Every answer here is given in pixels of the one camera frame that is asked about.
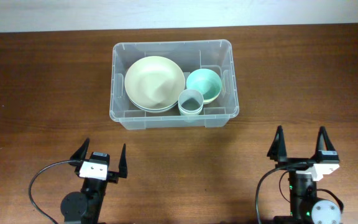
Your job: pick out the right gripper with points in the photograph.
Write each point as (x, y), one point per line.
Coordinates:
(279, 145)

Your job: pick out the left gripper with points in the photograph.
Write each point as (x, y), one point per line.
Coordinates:
(113, 177)

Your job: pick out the beige bowl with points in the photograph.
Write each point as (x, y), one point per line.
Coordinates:
(163, 109)
(154, 82)

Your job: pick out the cream white cup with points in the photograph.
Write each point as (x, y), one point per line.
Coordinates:
(180, 108)

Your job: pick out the white small bowl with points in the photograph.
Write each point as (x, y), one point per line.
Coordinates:
(210, 100)

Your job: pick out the grey translucent cup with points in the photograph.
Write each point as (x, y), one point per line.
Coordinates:
(190, 99)

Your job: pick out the mint green small bowl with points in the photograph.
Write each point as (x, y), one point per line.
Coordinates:
(206, 81)

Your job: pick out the mint green cup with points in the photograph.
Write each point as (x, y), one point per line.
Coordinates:
(189, 113)

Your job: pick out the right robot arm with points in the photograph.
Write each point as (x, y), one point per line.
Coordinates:
(305, 205)

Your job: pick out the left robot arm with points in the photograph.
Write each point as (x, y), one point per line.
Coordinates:
(85, 206)

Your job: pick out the clear plastic storage bin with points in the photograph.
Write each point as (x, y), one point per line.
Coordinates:
(216, 55)

